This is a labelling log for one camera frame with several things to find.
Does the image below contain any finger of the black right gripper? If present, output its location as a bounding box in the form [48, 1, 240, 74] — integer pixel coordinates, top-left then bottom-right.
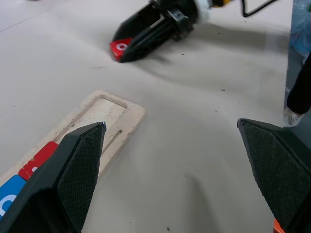
[112, 2, 168, 42]
[120, 15, 176, 64]

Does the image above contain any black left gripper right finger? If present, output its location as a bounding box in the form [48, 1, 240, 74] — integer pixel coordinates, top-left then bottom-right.
[237, 118, 311, 233]

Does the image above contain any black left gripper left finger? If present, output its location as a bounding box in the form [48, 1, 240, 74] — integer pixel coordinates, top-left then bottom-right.
[0, 121, 107, 233]

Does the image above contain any red letter O block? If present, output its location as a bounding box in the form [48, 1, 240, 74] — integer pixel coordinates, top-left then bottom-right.
[109, 37, 134, 63]

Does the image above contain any orange letter block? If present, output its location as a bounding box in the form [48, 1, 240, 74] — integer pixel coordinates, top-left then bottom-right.
[272, 217, 284, 233]

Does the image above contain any blue letter block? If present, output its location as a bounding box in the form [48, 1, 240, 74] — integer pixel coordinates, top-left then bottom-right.
[0, 174, 27, 220]

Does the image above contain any wooden letter tray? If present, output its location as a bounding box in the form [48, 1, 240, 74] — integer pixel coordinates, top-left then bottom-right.
[0, 90, 147, 188]

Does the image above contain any white shoe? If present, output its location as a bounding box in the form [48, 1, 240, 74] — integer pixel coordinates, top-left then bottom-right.
[282, 106, 304, 128]

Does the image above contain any person's black trouser leg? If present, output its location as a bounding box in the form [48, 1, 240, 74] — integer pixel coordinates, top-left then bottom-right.
[286, 50, 311, 115]

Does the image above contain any blue plastic bag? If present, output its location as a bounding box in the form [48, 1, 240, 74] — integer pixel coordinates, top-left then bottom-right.
[290, 0, 311, 59]

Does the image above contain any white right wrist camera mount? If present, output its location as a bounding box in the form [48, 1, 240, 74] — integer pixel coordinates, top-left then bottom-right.
[193, 0, 215, 24]

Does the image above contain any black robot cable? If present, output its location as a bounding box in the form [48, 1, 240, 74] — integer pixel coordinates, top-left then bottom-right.
[239, 0, 279, 18]

